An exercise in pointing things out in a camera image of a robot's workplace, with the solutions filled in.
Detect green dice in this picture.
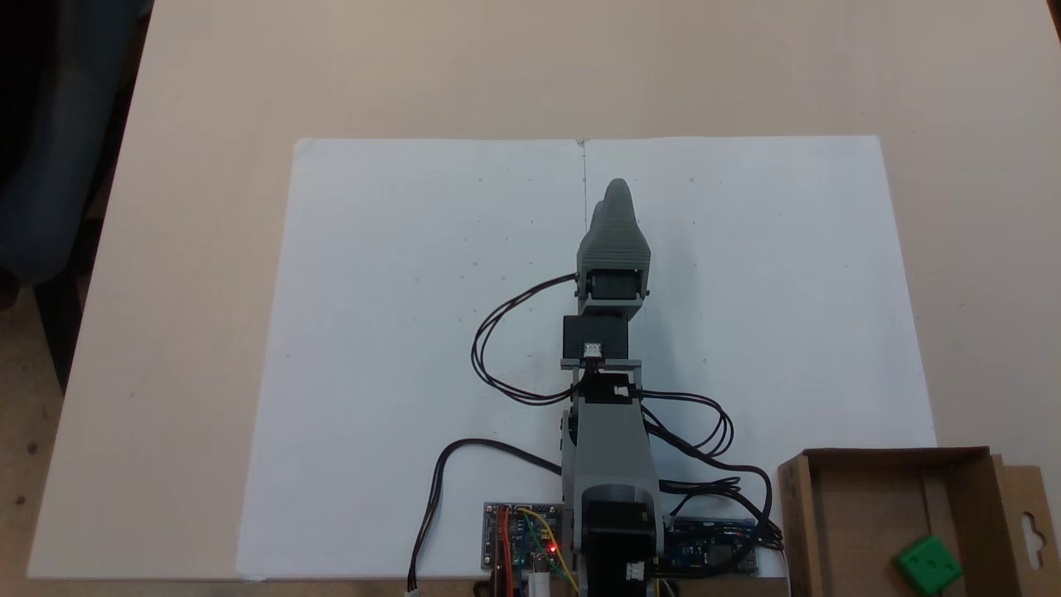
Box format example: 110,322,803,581
893,535,965,597

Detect white paper sheet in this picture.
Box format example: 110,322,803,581
235,138,590,580
580,135,938,579

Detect circuit board with red LED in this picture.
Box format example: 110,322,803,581
482,501,566,575

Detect blue circuit board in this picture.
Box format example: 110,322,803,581
665,517,760,576

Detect brown cardboard box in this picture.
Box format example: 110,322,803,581
777,446,1061,597

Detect dark blue chair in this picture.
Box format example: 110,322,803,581
0,0,155,392

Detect black gripper wire loop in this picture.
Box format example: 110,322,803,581
470,273,583,406

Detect yellow jumper wire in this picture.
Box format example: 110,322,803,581
516,507,581,596

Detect thick black cable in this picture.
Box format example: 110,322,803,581
405,437,573,595

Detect orange jumper wire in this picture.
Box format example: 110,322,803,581
494,507,516,597

